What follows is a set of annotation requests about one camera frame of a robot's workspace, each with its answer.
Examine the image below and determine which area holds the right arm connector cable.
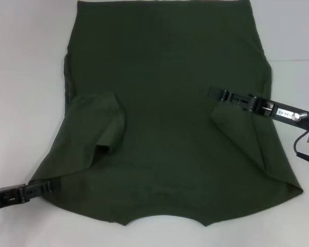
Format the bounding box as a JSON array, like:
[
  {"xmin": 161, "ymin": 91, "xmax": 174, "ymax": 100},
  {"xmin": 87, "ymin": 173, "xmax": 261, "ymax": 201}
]
[{"xmin": 293, "ymin": 130, "xmax": 309, "ymax": 166}]

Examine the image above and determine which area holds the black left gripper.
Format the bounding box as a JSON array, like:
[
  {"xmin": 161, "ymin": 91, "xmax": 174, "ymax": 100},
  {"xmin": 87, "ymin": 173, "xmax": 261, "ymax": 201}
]
[{"xmin": 0, "ymin": 181, "xmax": 54, "ymax": 213}]

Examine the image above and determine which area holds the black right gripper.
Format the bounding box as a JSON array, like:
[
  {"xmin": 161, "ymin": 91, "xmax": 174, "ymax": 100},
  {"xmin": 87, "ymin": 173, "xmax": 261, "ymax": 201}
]
[{"xmin": 208, "ymin": 86, "xmax": 309, "ymax": 131}]

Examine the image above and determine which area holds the dark green shirt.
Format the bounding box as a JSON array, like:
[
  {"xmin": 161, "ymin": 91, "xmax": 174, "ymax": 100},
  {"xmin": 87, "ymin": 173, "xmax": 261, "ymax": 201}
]
[{"xmin": 30, "ymin": 0, "xmax": 304, "ymax": 227}]

